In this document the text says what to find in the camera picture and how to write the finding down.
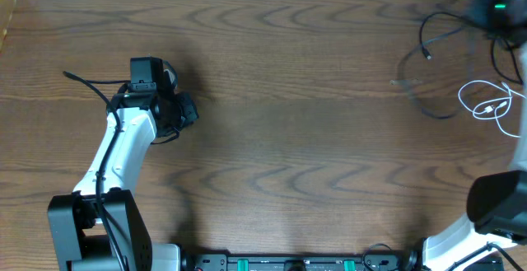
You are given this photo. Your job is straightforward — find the black usb cable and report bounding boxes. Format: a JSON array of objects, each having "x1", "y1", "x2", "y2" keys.
[{"x1": 397, "y1": 26, "x2": 474, "y2": 120}]

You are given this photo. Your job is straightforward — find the white cable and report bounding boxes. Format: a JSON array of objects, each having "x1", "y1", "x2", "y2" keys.
[{"x1": 457, "y1": 79, "x2": 527, "y2": 139}]

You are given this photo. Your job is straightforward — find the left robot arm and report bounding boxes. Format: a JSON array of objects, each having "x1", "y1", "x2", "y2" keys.
[{"x1": 47, "y1": 57, "x2": 199, "y2": 270}]

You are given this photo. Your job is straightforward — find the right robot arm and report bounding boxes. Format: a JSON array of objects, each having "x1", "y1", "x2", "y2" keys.
[{"x1": 409, "y1": 0, "x2": 526, "y2": 270}]

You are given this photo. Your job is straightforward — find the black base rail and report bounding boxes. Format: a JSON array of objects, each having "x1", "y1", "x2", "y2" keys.
[{"x1": 180, "y1": 252, "x2": 422, "y2": 271}]

